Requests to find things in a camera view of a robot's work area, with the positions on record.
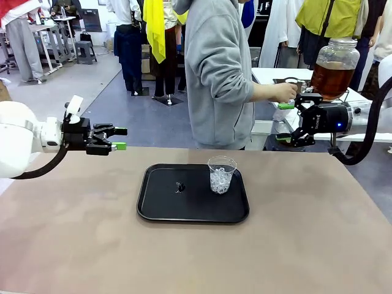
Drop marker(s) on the black plastic serving tray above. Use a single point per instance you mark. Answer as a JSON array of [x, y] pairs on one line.
[[193, 205]]

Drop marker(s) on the short clear plastic cup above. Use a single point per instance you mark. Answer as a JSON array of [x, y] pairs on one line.
[[221, 177]]

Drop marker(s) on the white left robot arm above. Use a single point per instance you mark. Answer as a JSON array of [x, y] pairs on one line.
[[15, 137]]

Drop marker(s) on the yellow-green jacket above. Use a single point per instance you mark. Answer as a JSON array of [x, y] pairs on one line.
[[330, 16]]

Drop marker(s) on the brown cardboard box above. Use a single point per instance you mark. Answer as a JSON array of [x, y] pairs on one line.
[[146, 69]]

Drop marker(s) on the mannequin with dark blue skirt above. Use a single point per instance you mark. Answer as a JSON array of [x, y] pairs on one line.
[[128, 46]]

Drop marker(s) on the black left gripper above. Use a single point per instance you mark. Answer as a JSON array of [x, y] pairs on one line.
[[76, 136]]

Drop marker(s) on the yellow hanging cloth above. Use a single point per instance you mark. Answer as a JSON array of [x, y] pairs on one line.
[[154, 30]]

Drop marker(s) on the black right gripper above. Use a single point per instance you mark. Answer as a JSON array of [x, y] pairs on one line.
[[327, 121]]

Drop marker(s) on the person in grey hoodie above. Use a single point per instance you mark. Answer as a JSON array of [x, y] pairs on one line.
[[214, 76]]

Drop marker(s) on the person's right hand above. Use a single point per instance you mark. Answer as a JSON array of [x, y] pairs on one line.
[[286, 92]]

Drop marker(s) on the person's right forearm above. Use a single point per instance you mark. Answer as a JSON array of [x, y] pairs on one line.
[[265, 93]]

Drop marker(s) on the person in grey trousers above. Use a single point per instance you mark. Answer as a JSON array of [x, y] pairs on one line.
[[23, 46]]

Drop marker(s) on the black handbag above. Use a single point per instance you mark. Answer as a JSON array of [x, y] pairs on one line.
[[85, 37]]

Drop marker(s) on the white hanging garment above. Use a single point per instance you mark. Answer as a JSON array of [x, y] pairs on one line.
[[281, 30]]

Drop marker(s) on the person in beige top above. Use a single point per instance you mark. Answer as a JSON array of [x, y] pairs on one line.
[[382, 46]]

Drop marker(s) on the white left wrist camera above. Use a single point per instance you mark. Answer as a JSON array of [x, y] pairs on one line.
[[73, 107]]

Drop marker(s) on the glass drink dispenser jar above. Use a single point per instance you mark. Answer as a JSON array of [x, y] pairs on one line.
[[333, 70]]

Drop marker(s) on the black monitor screen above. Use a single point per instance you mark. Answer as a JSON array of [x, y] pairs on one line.
[[91, 20]]

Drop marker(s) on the white side table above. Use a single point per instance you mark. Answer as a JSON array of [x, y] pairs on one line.
[[367, 101]]

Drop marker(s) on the grey plastic stool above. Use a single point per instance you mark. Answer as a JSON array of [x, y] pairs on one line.
[[86, 52]]

